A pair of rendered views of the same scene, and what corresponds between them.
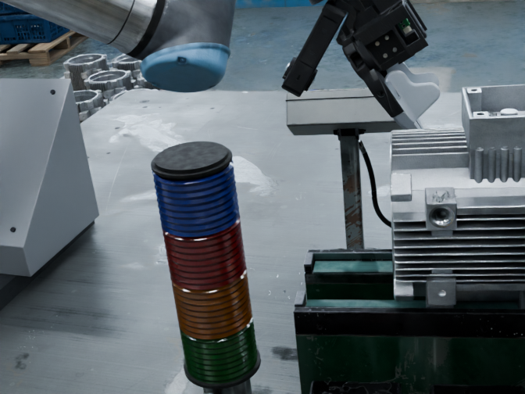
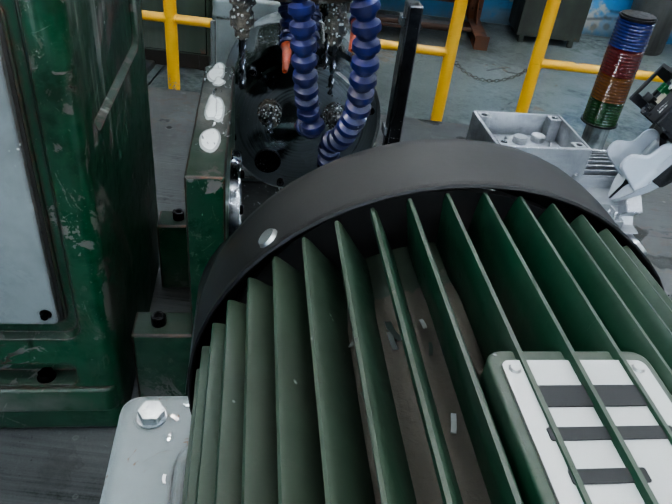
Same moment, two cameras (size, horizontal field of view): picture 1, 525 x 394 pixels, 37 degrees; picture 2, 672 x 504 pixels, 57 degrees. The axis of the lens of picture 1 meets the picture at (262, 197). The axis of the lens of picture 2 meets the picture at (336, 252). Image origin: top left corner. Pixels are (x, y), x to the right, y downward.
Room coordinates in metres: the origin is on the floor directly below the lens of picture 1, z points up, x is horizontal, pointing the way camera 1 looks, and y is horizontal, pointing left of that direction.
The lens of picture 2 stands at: (1.37, -0.76, 1.46)
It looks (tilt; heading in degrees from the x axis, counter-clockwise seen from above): 36 degrees down; 158
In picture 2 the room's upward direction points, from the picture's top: 7 degrees clockwise
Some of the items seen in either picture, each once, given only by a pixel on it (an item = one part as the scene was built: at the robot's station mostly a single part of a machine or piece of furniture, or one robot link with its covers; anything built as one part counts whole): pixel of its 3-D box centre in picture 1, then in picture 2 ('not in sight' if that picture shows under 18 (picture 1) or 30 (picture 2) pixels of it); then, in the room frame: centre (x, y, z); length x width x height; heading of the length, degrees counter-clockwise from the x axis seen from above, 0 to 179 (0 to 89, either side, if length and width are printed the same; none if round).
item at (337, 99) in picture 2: not in sight; (297, 92); (0.39, -0.47, 1.04); 0.41 x 0.25 x 0.25; 168
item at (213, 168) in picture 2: not in sight; (188, 233); (0.68, -0.70, 0.97); 0.30 x 0.11 x 0.34; 168
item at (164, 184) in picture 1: (196, 192); (631, 33); (0.54, 0.05, 1.19); 0.06 x 0.06 x 0.04
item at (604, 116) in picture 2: (219, 342); (603, 110); (0.54, 0.05, 1.05); 0.06 x 0.06 x 0.04
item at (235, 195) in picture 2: not in sight; (237, 207); (0.69, -0.63, 1.01); 0.15 x 0.02 x 0.15; 168
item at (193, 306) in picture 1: (212, 295); (612, 85); (0.54, 0.05, 1.10); 0.06 x 0.06 x 0.04
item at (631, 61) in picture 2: (204, 245); (621, 60); (0.54, 0.05, 1.14); 0.06 x 0.06 x 0.04
